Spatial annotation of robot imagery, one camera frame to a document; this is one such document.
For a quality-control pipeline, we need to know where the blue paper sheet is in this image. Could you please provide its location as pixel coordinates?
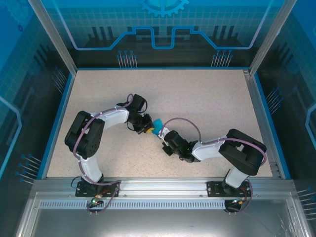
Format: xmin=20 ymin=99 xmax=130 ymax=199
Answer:
xmin=151 ymin=118 xmax=165 ymax=136

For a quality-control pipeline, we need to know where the steel sheet panel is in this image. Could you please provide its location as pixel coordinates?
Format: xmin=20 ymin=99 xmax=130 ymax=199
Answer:
xmin=13 ymin=192 xmax=311 ymax=237

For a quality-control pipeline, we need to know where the blue table edge strip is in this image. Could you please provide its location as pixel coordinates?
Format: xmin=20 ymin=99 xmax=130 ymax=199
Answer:
xmin=36 ymin=73 xmax=77 ymax=180

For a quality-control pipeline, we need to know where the aluminium mounting rail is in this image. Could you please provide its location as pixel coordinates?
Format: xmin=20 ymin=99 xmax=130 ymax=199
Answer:
xmin=31 ymin=178 xmax=296 ymax=196

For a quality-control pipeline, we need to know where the slotted grey cable duct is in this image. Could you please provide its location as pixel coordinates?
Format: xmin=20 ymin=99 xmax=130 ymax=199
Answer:
xmin=38 ymin=199 xmax=245 ymax=210

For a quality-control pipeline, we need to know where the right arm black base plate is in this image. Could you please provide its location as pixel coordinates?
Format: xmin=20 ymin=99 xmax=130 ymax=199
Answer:
xmin=206 ymin=180 xmax=250 ymax=198

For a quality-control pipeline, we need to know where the cable connector with green light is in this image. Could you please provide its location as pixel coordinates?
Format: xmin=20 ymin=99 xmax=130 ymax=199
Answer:
xmin=231 ymin=197 xmax=248 ymax=206
xmin=90 ymin=194 xmax=104 ymax=207

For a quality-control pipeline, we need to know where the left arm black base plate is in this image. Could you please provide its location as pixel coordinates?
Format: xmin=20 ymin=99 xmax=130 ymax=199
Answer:
xmin=75 ymin=181 xmax=121 ymax=198

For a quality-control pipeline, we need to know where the aluminium side rail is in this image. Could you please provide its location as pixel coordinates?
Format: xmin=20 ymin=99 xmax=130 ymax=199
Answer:
xmin=243 ymin=70 xmax=282 ymax=179

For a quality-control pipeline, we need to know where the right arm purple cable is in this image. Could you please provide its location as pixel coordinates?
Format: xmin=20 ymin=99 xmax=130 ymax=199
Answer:
xmin=159 ymin=117 xmax=267 ymax=215

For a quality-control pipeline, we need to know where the aluminium frame post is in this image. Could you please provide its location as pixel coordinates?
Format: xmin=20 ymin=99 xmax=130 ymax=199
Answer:
xmin=27 ymin=0 xmax=78 ymax=75
xmin=247 ymin=0 xmax=299 ymax=76

